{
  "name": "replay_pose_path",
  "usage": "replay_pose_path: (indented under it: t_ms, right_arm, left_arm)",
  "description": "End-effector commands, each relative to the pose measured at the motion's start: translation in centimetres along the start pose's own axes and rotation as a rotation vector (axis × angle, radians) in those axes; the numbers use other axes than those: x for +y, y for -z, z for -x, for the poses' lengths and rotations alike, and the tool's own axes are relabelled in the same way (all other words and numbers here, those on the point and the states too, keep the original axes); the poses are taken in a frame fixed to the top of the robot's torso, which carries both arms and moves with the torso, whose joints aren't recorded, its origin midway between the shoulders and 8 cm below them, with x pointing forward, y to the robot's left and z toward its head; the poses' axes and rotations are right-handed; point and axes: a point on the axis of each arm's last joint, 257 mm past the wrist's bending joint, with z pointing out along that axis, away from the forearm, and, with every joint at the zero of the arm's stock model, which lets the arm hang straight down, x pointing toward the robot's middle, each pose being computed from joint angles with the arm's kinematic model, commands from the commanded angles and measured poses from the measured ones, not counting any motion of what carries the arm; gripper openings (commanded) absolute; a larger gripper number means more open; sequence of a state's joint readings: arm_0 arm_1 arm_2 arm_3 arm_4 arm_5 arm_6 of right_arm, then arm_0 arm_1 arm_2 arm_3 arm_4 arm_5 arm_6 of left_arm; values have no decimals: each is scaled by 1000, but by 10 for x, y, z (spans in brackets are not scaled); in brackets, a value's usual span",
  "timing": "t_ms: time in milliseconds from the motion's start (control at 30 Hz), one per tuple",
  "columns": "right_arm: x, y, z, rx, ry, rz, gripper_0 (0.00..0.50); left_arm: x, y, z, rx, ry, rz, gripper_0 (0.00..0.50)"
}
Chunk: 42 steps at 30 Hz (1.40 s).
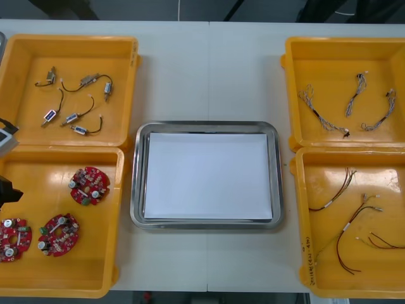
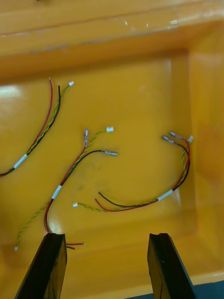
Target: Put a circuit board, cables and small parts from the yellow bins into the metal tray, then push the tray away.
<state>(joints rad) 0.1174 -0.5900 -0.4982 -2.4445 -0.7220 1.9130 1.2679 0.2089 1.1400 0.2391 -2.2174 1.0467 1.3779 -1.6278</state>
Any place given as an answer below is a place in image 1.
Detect steel tray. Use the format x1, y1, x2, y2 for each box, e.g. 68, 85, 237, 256
129, 120, 284, 234

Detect round red circuit board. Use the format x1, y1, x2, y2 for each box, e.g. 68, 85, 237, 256
37, 213, 82, 258
0, 217, 34, 263
68, 166, 111, 207

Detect group of metal solenoids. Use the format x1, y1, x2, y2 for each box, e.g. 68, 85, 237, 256
59, 73, 115, 136

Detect yellow-orange plastic bin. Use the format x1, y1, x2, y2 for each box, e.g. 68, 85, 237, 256
290, 146, 405, 299
280, 36, 405, 149
0, 34, 140, 148
0, 146, 126, 299

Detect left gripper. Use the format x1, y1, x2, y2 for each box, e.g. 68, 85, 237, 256
0, 179, 25, 212

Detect white paper sheet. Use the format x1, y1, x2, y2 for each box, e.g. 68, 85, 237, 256
144, 132, 275, 220

